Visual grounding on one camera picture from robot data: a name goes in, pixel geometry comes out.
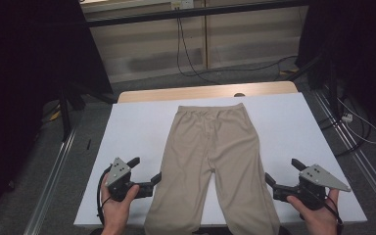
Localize white floor cable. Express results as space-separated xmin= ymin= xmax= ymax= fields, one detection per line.
xmin=337 ymin=97 xmax=376 ymax=146

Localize white table mat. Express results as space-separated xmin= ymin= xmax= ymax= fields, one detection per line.
xmin=72 ymin=92 xmax=368 ymax=228

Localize person's right hand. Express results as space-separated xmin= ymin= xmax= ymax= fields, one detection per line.
xmin=286 ymin=188 xmax=341 ymax=235

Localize black floor cable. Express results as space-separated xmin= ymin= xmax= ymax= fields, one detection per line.
xmin=317 ymin=94 xmax=373 ymax=158

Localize black wall cable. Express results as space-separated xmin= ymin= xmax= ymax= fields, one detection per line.
xmin=178 ymin=18 xmax=299 ymax=77
xmin=175 ymin=18 xmax=221 ymax=85

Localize metal floor rail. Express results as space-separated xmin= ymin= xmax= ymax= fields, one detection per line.
xmin=23 ymin=128 xmax=77 ymax=235
xmin=312 ymin=89 xmax=376 ymax=223

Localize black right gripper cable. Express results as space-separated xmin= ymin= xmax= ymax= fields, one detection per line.
xmin=303 ymin=185 xmax=345 ymax=227

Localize black curtain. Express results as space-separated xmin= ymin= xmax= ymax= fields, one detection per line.
xmin=295 ymin=0 xmax=376 ymax=138
xmin=0 ymin=0 xmax=114 ymax=226

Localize person's left hand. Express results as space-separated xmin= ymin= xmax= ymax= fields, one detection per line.
xmin=100 ymin=175 xmax=140 ymax=229

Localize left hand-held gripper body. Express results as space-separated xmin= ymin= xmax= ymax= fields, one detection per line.
xmin=106 ymin=157 xmax=141 ymax=203

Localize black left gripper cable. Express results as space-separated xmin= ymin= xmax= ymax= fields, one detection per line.
xmin=96 ymin=165 xmax=113 ymax=226

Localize black stand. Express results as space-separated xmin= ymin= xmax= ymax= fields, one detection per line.
xmin=287 ymin=52 xmax=341 ymax=112
xmin=57 ymin=81 xmax=118 ymax=143

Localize black horizontal bar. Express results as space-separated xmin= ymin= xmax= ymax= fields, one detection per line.
xmin=86 ymin=0 xmax=307 ymax=27

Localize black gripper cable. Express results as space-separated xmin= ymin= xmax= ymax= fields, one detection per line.
xmin=303 ymin=185 xmax=345 ymax=227
xmin=96 ymin=165 xmax=113 ymax=226

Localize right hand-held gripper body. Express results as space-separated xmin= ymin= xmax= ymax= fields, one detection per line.
xmin=290 ymin=164 xmax=352 ymax=212

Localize beige pants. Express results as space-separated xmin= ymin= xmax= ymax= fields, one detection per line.
xmin=143 ymin=103 xmax=281 ymax=235

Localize white wall socket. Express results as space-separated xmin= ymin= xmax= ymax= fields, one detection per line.
xmin=170 ymin=0 xmax=195 ymax=10

